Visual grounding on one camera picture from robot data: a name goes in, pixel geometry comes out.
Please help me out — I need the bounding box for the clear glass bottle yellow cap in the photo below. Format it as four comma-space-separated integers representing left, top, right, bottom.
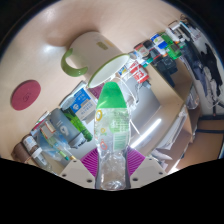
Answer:
34, 128, 77, 162

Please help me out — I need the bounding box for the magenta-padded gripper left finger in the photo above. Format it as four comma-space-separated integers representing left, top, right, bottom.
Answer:
59, 147, 100, 190

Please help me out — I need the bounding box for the white bottle blue cap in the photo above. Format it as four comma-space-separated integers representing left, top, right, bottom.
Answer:
149, 33, 168, 50

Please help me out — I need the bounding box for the grey drink tumbler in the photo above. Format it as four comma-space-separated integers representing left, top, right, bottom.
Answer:
46, 108, 88, 149

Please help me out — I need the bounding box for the flat round red coaster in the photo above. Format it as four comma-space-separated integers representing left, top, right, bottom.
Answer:
10, 79, 42, 112

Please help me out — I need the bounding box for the dark green bottle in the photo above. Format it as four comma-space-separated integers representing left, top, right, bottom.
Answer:
63, 108, 94, 143

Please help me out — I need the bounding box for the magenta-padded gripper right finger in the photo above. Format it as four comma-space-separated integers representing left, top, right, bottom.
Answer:
125, 146, 169, 189

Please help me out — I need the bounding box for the red and white can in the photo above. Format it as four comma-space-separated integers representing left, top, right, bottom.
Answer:
128, 61, 151, 84

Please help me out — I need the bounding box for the magenta snack pouch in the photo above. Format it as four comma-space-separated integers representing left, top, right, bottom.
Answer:
88, 83, 105, 100

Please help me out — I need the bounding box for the blue and white carton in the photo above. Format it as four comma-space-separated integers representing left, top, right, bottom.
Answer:
68, 88, 97, 121

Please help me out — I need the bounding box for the clear plastic bottle green cap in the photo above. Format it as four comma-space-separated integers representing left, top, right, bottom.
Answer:
93, 81, 132, 191

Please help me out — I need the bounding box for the brown spread jar white lid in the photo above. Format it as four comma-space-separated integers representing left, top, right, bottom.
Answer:
21, 134, 45, 161

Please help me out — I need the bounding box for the white under-shelf light bar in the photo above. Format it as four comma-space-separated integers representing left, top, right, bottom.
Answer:
129, 118, 163, 149

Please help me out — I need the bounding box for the white mug green handle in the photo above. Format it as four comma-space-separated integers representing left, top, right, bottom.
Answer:
60, 30, 131, 89

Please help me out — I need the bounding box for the green small container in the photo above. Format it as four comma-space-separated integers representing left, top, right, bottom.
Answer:
164, 42, 183, 61

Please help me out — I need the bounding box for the brown mug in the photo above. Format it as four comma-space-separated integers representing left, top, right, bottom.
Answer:
11, 141, 34, 165

